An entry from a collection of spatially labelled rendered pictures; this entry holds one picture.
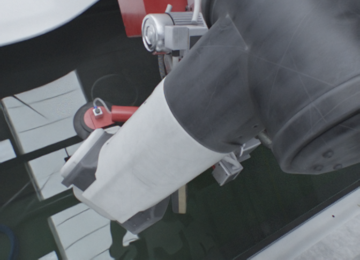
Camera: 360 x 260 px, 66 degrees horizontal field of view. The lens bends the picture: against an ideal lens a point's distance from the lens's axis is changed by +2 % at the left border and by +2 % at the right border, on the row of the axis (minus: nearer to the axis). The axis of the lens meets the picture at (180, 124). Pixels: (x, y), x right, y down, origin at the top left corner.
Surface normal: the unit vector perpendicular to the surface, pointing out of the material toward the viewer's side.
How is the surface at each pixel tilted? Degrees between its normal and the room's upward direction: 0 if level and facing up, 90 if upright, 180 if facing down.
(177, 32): 79
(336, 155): 110
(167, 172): 94
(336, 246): 0
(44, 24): 21
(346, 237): 0
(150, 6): 70
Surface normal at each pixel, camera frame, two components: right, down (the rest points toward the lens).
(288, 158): 0.29, 0.82
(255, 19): -0.77, -0.11
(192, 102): -0.55, 0.20
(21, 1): 0.13, -0.53
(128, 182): -0.36, 0.43
